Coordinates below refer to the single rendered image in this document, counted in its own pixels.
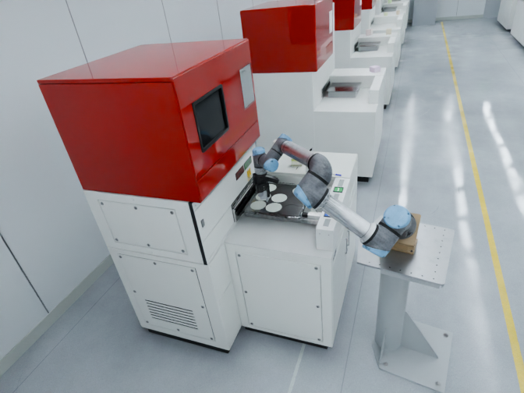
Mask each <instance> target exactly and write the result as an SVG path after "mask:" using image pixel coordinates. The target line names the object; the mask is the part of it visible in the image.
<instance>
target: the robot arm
mask: <svg viewBox="0 0 524 393"><path fill-rule="evenodd" d="M252 153H253V155H252V156H253V164H254V171H255V173H253V184H255V186H254V185H253V188H256V191H257V193H259V194H258V197H260V199H261V200H266V201H267V202H268V200H269V198H270V186H269V182H274V183H278V182H279V179H278V178H277V177H275V176H272V175H268V174H267V171H269V172H275V171H276V170H277V169H278V166H279V163H278V161H279V159H280V158H281V156H282V155H283V154H285V155H287V156H289V157H291V158H292V159H294V160H296V161H298V162H299V163H301V164H303V165H305V166H306V167H307V168H308V169H309V170H308V172H307V173H306V174H305V175H304V176H303V178H302V180H301V181H300V182H299V184H298V185H297V187H296V188H295V190H294V192H293V193H294V195H295V196H296V197H297V198H298V199H299V200H300V201H301V202H302V203H303V204H304V205H305V206H306V207H308V208H309V209H311V208H313V209H321V210H322V211H323V212H324V213H326V214H328V215H329V216H330V217H332V218H333V219H335V220H336V221H337V222H338V223H340V224H341V225H343V226H344V227H346V228H347V229H348V230H349V231H351V232H352V233H354V234H355V235H357V236H358V237H359V240H360V242H361V243H362V244H363V245H362V248H364V249H366V250H368V251H370V252H371V253H373V254H375V255H377V256H379V257H386V255H387V254H388V253H389V252H390V250H391V248H392V247H393V246H394V245H395V244H396V242H397V241H398V240H399V239H407V238H409V237H410V236H412V235H413V233H414V232H415V230H416V219H415V218H414V217H413V215H412V214H411V213H409V211H408V210H407V209H406V208H405V207H403V206H402V205H392V206H390V207H388V208H387V209H386V210H385V212H384V216H383V218H382V219H381V220H380V222H379V223H378V224H376V223H369V222H368V221H367V220H365V219H364V218H362V217H361V216H359V215H358V214H357V213H356V212H354V211H353V210H351V209H350V208H348V207H347V206H345V205H344V204H343V203H342V202H340V201H339V200H337V199H336V198H334V197H333V196H332V195H331V194H330V190H329V189H328V188H327V186H328V184H329V183H330V181H331V178H332V167H331V163H330V162H329V160H328V159H327V158H326V157H325V156H324V155H322V154H319V153H313V152H311V151H309V150H307V149H305V148H303V147H301V146H299V145H297V144H295V143H293V142H292V139H291V138H290V137H289V136H287V135H285V134H284V133H282V134H281V135H280V137H279V138H277V140H276V142H275V143H274V145H273V146H272V148H271V149H270V150H269V151H268V152H267V154H265V149H264V148H263V147H255V148H253V150H252ZM268 181H269V182H268Z"/></svg>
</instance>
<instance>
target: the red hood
mask: <svg viewBox="0 0 524 393"><path fill-rule="evenodd" d="M37 83H38V86H39V87H40V90H41V93H42V95H43V97H44V100H45V102H46V104H47V106H48V109H49V111H50V113H51V117H52V118H53V120H54V123H55V125H56V128H57V130H58V133H59V135H60V137H61V139H62V142H63V143H64V146H65V148H66V151H67V153H68V155H69V158H70V160H71V162H72V164H73V167H74V169H75V171H76V174H77V176H78V179H79V181H80V184H81V186H82V187H83V189H88V190H95V191H101V192H109V193H121V194H128V195H135V196H142V197H154V198H161V199H168V200H181V201H188V202H194V203H202V202H203V200H204V199H205V198H206V197H207V196H208V194H209V193H210V192H211V191H212V190H213V189H214V188H215V186H216V185H217V184H218V183H219V182H220V181H221V180H222V179H223V178H224V177H225V175H226V174H227V173H228V172H229V171H230V170H231V169H232V167H233V166H234V165H235V164H236V163H237V161H238V160H239V159H240V158H241V157H242V156H243V155H244V154H245V153H246V152H247V151H248V150H249V148H250V147H251V146H252V145H253V144H254V142H255V141H256V140H257V139H258V138H259V137H260V128H259V122H258V115H257V103H256V96H255V90H254V83H253V70H252V64H251V57H250V45H249V40H248V38H243V39H229V40H216V41H191V42H178V43H165V44H142V45H139V46H136V47H134V48H130V49H127V50H125V51H121V52H118V53H115V54H113V55H109V56H106V57H103V58H100V59H98V60H95V61H92V62H88V63H86V64H83V65H79V66H77V67H74V68H71V69H67V70H65V71H62V72H60V73H56V74H54V75H51V76H47V77H45V78H42V79H39V80H37Z"/></svg>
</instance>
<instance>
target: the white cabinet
mask: <svg viewBox="0 0 524 393"><path fill-rule="evenodd" d="M356 198H357V174H356V179H355V182H354V184H353V188H352V192H351V195H350V199H349V203H348V208H350V209H351V210H353V211H354V212H356ZM355 247H356V235H355V234H354V233H352V232H351V231H349V230H348V229H347V228H346V227H344V226H343V225H342V226H341V229H340V232H339V235H338V240H337V242H336V245H335V250H334V252H333V256H332V258H331V260H329V259H324V258H318V257H309V256H303V255H299V254H294V253H284V252H279V251H273V250H264V249H259V248H254V247H248V246H240V245H234V244H229V243H225V248H226V253H227V257H228V263H229V267H230V271H231V275H232V282H233V286H234V289H235V297H236V301H237V304H238V308H239V315H240V319H241V323H242V326H244V327H245V328H246V330H250V331H255V332H259V333H262V334H266V335H272V336H275V337H279V338H284V339H288V340H291V341H294V342H301V343H304V344H307V345H313V346H316V347H320V348H323V349H328V347H333V344H334V340H335V334H336V331H337V326H338V321H339V317H340V313H341V310H342V304H343V300H344V297H345V290H346V287H347V283H348V280H349V273H350V270H351V266H352V260H353V257H354V253H355Z"/></svg>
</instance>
